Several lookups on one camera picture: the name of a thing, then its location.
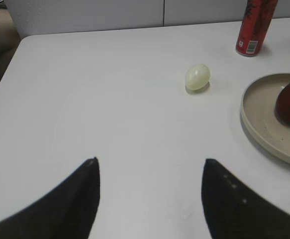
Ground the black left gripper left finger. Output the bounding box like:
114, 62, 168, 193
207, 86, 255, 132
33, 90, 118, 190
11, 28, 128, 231
0, 157, 100, 239

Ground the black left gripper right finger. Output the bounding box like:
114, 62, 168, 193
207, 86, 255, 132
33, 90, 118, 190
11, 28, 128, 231
201, 159, 290, 239

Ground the beige ceramic plate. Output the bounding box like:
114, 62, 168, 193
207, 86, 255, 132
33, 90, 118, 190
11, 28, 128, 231
240, 73, 290, 164

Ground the pale green egg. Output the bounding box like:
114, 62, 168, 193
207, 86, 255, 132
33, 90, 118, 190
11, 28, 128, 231
185, 64, 211, 91

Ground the red drink can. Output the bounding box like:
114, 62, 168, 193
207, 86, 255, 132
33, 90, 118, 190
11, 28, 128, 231
236, 0, 278, 56

